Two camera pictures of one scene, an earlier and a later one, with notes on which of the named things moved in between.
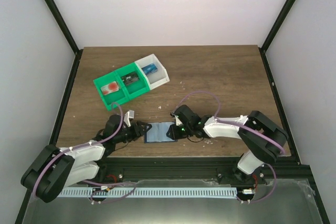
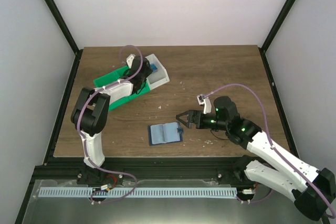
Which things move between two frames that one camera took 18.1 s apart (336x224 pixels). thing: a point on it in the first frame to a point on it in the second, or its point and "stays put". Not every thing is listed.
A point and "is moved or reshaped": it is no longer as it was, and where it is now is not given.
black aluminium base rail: (122, 169) stays put
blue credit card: (149, 68) stays put
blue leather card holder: (157, 132) is moved or reshaped
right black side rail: (292, 149) stays put
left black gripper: (140, 131) to (148, 70)
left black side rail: (65, 102) stays put
